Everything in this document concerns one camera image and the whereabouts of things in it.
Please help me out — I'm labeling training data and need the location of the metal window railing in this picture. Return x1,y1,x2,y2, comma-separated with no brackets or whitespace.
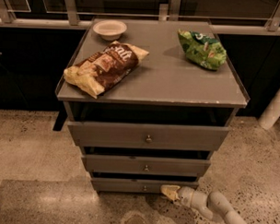
0,0,280,36

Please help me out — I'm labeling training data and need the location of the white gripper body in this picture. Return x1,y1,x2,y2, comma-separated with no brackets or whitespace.
178,186,194,207

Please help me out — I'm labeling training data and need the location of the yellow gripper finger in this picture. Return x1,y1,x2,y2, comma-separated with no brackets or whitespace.
160,184,180,202

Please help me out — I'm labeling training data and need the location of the grey top drawer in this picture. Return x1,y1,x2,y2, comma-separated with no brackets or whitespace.
67,121,228,151

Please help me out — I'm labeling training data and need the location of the brown yellow chip bag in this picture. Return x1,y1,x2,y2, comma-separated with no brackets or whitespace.
64,41,149,99

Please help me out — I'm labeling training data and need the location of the grey drawer cabinet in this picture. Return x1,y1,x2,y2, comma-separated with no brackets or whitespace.
56,19,249,183

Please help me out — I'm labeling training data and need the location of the grey bottom drawer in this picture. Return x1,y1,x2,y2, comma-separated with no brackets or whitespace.
91,178,198,194

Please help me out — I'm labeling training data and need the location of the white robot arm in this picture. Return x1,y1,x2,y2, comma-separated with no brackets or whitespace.
160,89,280,224

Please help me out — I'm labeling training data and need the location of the white paper bowl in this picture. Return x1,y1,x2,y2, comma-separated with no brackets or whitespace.
93,19,127,41

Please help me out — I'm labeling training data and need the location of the grey drawer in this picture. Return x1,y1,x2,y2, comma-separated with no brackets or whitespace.
67,121,228,151
91,178,198,194
81,155,210,177

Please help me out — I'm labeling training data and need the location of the green chip bag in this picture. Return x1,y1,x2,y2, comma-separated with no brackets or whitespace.
178,29,227,70

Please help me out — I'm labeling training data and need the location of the grey middle drawer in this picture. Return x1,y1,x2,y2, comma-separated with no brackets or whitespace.
81,155,210,177

